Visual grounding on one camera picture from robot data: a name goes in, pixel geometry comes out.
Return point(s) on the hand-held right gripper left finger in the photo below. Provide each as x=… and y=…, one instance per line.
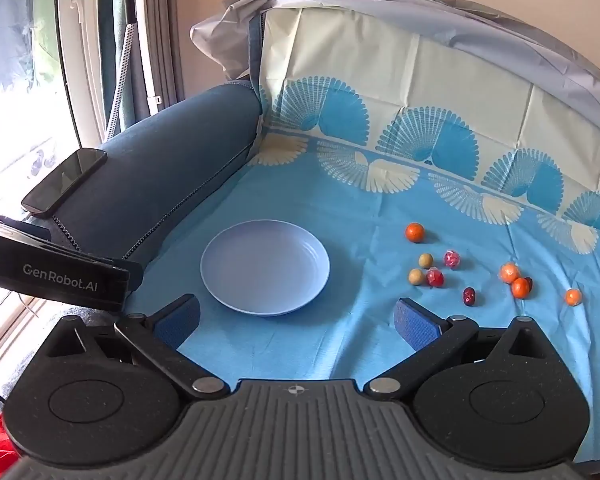
x=177, y=321

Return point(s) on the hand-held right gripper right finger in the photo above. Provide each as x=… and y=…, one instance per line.
x=416, y=326

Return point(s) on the tan longan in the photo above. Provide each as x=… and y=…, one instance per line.
x=416, y=276
x=426, y=260

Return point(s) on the plastic-wrapped red fruit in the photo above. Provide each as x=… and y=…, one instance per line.
x=435, y=277
x=451, y=258

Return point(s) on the light blue round plate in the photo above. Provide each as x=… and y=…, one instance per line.
x=265, y=267

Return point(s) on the bare orange mandarin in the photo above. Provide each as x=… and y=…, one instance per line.
x=520, y=288
x=415, y=232

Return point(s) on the dark red jujube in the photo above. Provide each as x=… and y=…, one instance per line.
x=469, y=296
x=529, y=282

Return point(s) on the plastic-wrapped orange mandarin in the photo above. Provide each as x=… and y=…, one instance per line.
x=509, y=272
x=573, y=297

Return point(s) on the blue fan-patterned tablecloth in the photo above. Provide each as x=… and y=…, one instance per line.
x=360, y=270

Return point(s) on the black smartphone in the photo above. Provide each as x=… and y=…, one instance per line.
x=62, y=181

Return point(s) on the grey curtain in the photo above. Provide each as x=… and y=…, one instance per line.
x=162, y=25

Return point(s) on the grey plastic cover sheet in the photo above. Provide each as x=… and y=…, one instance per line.
x=380, y=5

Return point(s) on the white window frame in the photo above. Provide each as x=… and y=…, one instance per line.
x=80, y=50

